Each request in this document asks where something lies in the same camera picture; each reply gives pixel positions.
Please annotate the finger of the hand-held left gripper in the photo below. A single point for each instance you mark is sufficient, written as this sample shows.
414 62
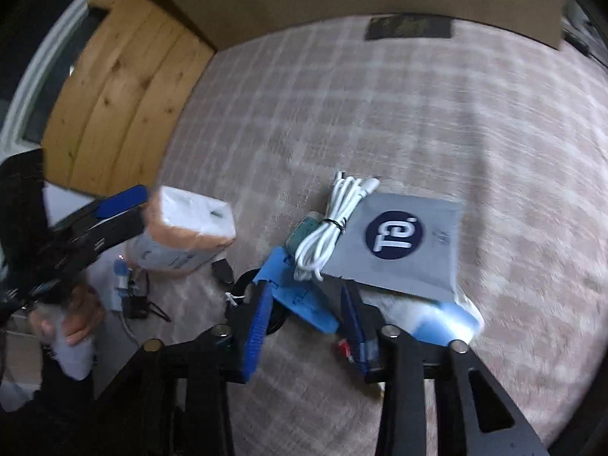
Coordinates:
104 237
118 199

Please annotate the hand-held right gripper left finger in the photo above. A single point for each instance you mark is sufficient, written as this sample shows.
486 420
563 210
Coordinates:
256 327

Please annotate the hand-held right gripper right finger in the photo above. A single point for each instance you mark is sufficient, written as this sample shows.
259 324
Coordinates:
354 327

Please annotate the blue phone case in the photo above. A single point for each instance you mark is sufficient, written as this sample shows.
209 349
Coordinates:
297 294

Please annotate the orange tissue pack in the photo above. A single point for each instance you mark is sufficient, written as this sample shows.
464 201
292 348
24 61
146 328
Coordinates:
190 228

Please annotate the grey foil packet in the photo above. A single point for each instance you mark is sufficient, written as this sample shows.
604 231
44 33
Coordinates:
399 242

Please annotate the person's left forearm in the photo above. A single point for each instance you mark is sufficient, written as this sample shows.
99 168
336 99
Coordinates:
47 418

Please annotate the person's left hand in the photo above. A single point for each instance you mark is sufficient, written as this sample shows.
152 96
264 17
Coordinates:
78 313

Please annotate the red snack packet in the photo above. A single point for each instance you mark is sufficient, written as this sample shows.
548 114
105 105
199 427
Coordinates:
344 347

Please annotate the white and blue box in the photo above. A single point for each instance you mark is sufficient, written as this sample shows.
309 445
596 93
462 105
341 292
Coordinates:
441 323

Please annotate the pine plank panel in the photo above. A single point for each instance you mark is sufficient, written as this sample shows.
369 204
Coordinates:
128 95

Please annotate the pink checkered blanket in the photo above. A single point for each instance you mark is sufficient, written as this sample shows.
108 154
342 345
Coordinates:
380 128

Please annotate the black card with gold print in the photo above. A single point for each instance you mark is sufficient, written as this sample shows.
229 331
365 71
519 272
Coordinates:
408 27

